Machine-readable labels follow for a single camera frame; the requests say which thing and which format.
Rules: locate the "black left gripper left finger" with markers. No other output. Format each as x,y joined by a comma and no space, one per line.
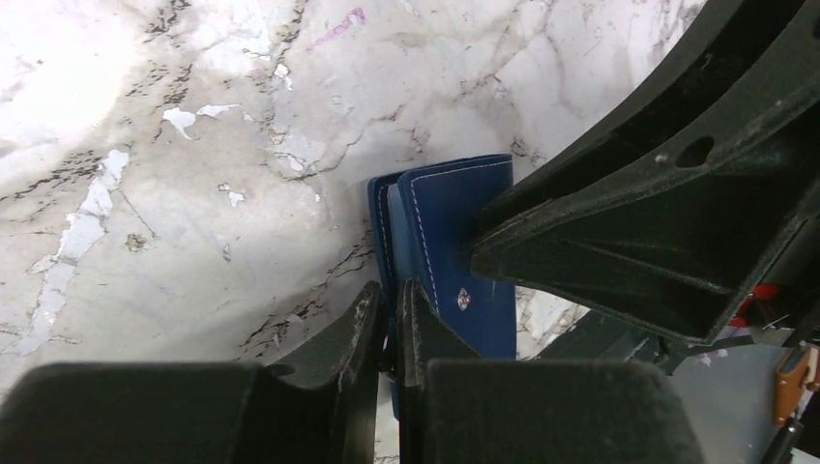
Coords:
315,405

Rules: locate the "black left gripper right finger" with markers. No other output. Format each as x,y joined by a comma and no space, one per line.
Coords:
458,407

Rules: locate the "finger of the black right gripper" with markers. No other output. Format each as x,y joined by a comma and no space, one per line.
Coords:
675,241
723,42

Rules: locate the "blue leather card holder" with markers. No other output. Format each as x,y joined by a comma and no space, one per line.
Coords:
424,222

